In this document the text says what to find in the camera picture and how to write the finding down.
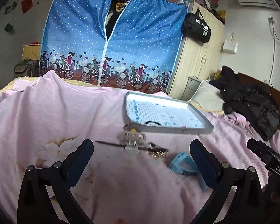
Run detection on light blue watch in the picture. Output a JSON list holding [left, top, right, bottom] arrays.
[[168, 152, 208, 191]]

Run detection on dark hair stick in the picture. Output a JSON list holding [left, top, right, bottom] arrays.
[[95, 141, 152, 150]]

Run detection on gold chain jewelry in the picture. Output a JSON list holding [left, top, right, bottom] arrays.
[[148, 149, 169, 159]]

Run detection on beige hair claw clip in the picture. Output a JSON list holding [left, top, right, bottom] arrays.
[[120, 131, 147, 155]]

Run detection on yellow bead hair tie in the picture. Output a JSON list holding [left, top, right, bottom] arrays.
[[123, 125, 139, 134]]

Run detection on black jacket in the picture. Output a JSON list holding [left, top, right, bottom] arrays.
[[209, 66, 280, 141]]

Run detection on white pillow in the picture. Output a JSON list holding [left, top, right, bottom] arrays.
[[188, 80, 224, 112]]

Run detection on pink bed sheet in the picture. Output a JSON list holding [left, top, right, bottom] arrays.
[[0, 72, 268, 223]]

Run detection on grey bedside drawers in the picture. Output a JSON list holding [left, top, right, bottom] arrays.
[[181, 76, 202, 101]]

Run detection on white paper bag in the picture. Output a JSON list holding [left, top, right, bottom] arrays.
[[223, 34, 238, 54]]

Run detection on wooden wardrobe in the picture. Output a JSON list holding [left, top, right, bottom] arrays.
[[166, 3, 225, 100]]

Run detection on grey tray with grid paper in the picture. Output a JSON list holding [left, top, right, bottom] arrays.
[[125, 92, 214, 135]]

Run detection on dark suitcase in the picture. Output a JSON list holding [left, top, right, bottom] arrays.
[[13, 59, 39, 79]]

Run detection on yellow wooden cabinet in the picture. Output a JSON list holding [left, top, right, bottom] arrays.
[[22, 43, 41, 60]]

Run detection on black hanging bag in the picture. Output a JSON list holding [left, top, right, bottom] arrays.
[[181, 8, 211, 43]]

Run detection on blue fabric wardrobe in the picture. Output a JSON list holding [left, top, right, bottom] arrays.
[[40, 0, 190, 93]]

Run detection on red wall paper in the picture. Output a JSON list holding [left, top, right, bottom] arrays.
[[21, 0, 33, 14]]

